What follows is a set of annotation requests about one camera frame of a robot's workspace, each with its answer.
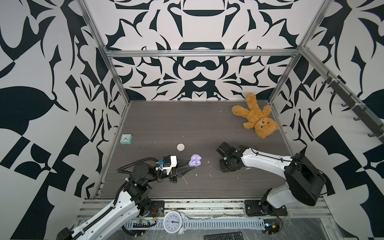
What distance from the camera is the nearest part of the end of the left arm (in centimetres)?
53

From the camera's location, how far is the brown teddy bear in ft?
3.22

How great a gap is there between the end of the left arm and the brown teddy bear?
601mm
